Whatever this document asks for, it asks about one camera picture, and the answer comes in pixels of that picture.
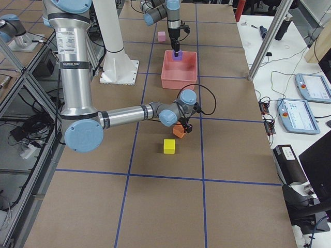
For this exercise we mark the black label box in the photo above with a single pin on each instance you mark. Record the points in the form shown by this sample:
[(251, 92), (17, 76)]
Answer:
[(288, 166)]

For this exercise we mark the aluminium frame post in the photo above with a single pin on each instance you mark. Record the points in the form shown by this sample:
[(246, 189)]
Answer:
[(282, 10)]

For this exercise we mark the near teach pendant tablet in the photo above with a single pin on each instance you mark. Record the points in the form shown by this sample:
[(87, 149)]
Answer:
[(296, 116)]

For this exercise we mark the pink plastic bin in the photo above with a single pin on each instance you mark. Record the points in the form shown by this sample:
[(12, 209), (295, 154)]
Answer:
[(179, 73)]

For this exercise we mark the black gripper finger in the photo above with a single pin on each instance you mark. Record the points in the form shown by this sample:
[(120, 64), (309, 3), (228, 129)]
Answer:
[(176, 45), (187, 127)]

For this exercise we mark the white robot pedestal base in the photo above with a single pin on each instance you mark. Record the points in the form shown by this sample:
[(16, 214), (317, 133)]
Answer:
[(118, 68)]

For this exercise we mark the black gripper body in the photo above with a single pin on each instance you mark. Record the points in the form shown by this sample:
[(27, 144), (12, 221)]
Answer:
[(173, 33), (187, 127)]

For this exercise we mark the black monitor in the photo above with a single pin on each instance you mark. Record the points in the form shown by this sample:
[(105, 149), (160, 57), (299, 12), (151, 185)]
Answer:
[(315, 161)]

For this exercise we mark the purple foam block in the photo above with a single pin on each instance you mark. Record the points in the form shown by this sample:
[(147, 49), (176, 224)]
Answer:
[(177, 55)]

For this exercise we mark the orange foam block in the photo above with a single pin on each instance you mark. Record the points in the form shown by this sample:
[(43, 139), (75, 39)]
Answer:
[(178, 131)]

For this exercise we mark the yellow foam block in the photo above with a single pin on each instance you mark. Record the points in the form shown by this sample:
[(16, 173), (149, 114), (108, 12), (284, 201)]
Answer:
[(169, 146)]

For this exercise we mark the far teach pendant tablet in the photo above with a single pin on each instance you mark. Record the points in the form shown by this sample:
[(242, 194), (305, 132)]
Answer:
[(313, 88)]

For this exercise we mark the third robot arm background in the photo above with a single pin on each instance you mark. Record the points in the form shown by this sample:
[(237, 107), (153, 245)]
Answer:
[(13, 29)]

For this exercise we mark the black water bottle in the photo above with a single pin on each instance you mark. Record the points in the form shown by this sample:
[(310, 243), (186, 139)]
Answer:
[(284, 27)]

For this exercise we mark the teach pendant tablet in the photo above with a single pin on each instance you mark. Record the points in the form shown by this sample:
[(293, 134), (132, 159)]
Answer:
[(313, 88), (296, 116)]

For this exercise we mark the light pink foam block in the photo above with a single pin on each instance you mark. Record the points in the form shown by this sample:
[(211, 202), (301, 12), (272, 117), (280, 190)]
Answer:
[(161, 36)]

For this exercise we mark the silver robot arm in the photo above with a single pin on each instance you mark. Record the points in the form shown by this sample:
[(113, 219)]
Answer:
[(154, 11), (83, 124)]

